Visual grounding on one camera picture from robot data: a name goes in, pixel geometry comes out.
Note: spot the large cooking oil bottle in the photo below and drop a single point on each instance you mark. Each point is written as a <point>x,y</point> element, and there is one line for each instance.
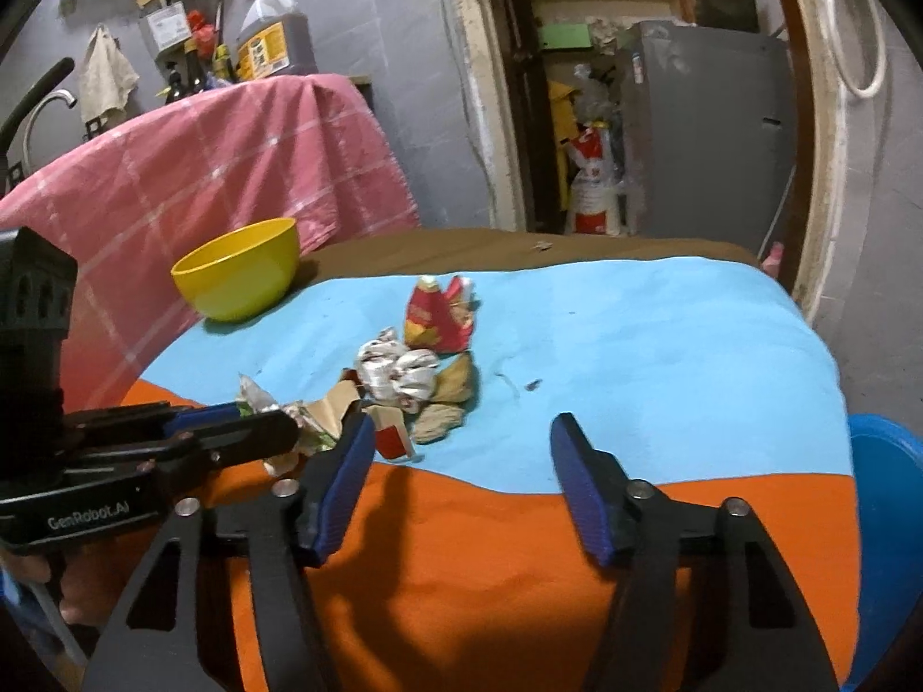
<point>274,36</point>

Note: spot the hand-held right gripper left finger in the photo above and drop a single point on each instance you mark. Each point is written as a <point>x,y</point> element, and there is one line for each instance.
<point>346,490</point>

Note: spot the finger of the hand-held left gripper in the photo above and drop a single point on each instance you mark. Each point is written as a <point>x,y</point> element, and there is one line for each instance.
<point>245,440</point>
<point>202,420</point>

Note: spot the brown paper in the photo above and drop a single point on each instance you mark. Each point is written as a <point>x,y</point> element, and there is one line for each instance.
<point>436,424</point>
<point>454,378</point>

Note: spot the pink checked cloth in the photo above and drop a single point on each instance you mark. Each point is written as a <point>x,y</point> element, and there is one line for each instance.
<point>216,158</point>

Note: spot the red snack packet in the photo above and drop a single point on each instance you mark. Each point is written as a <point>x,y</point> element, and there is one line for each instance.
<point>436,317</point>

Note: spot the green beige wrapper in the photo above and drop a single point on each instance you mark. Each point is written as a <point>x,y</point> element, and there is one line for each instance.
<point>321,418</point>

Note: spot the striped blanket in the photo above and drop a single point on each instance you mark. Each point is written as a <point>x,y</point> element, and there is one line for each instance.
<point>649,375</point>

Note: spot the wooden door frame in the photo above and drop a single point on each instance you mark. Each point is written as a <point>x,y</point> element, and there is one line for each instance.
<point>476,122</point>

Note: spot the silver wrapper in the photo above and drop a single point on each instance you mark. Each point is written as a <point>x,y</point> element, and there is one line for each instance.
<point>396,375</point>

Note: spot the silver faucet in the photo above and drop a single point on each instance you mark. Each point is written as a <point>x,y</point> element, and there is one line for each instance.
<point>54,97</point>

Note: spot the red white bag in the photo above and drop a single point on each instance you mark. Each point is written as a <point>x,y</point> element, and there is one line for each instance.
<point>595,187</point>

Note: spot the yellow bowl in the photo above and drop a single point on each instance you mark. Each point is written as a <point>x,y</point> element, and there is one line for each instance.
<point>238,281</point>

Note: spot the person's left hand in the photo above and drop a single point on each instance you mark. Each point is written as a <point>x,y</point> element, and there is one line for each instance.
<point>76,584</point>

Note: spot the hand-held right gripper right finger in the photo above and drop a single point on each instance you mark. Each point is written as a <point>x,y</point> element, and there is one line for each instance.
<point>584,497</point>

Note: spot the red white small carton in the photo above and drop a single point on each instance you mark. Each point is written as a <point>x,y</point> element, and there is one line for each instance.
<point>393,436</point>

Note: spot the grey appliance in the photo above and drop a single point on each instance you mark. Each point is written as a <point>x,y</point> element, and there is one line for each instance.
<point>707,137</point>

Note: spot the beige hanging towel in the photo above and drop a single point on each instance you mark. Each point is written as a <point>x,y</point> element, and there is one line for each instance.
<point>108,76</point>

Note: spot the blue plastic bucket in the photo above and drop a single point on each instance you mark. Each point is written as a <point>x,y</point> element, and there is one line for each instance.
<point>887,533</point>

